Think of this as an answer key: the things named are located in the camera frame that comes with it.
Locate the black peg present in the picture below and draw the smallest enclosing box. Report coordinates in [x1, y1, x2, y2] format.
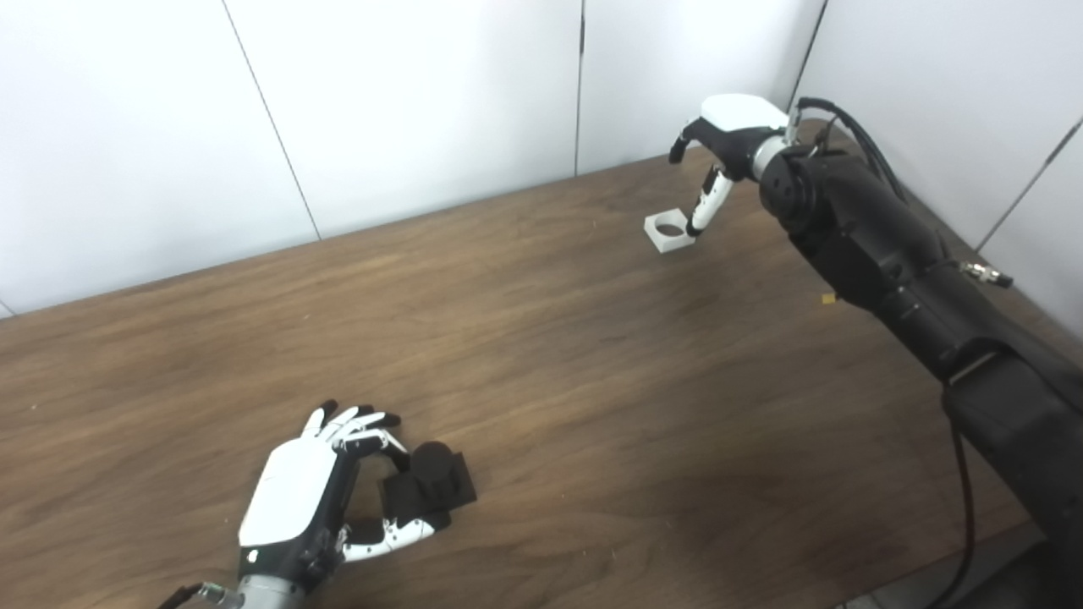
[379, 441, 477, 518]

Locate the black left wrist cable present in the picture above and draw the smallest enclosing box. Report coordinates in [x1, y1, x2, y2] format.
[152, 582, 209, 609]

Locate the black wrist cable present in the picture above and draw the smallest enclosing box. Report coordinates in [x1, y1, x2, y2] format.
[791, 96, 911, 204]
[152, 582, 209, 609]

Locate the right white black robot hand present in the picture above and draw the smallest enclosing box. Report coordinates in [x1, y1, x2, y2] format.
[668, 93, 792, 238]

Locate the white square piece with hole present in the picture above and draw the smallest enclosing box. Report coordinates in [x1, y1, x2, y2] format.
[644, 207, 697, 255]

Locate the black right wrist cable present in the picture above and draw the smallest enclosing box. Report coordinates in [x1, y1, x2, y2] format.
[791, 96, 911, 204]

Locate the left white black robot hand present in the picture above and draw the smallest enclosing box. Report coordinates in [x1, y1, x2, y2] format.
[237, 400, 454, 584]

